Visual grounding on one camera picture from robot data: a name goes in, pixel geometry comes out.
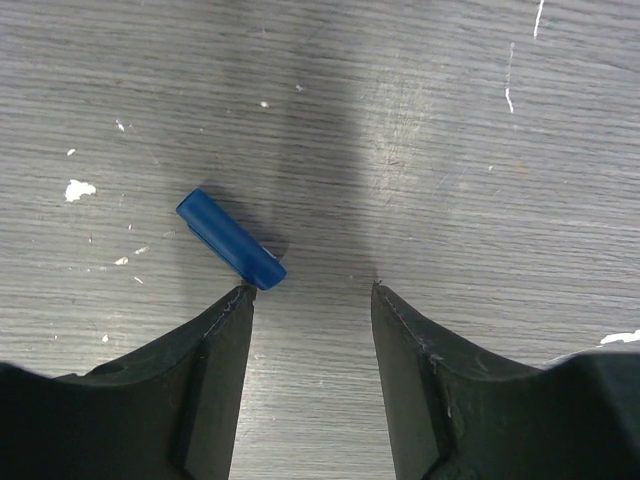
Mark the dark blue pen cap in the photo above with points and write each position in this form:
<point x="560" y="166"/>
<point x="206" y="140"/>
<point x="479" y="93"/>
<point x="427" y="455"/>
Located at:
<point x="228" y="240"/>

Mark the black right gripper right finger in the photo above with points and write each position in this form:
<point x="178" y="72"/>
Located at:
<point x="458" y="411"/>

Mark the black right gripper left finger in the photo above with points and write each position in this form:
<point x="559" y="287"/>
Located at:
<point x="168" y="410"/>

